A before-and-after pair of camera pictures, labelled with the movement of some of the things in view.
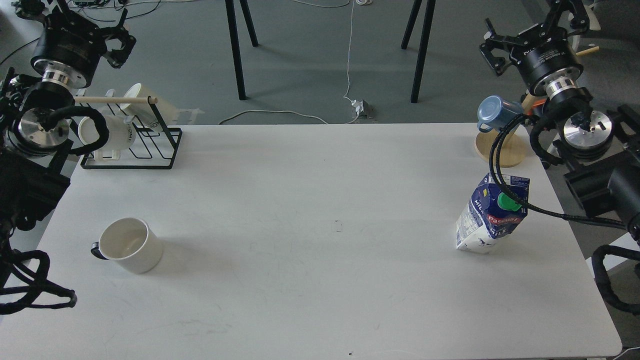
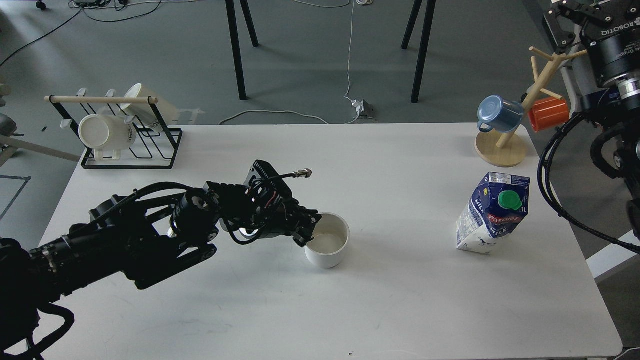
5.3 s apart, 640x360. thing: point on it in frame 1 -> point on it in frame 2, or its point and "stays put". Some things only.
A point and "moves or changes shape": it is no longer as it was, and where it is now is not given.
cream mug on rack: x=143 y=112 stays put
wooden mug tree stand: x=511 y=148 stays put
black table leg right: x=428 y=20 stays put
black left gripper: x=69 y=50 -> x=263 y=208
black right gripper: x=546 y=59 -> x=614 y=48
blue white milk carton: x=491 y=214 stays put
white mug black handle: x=131 y=244 moves or changes shape
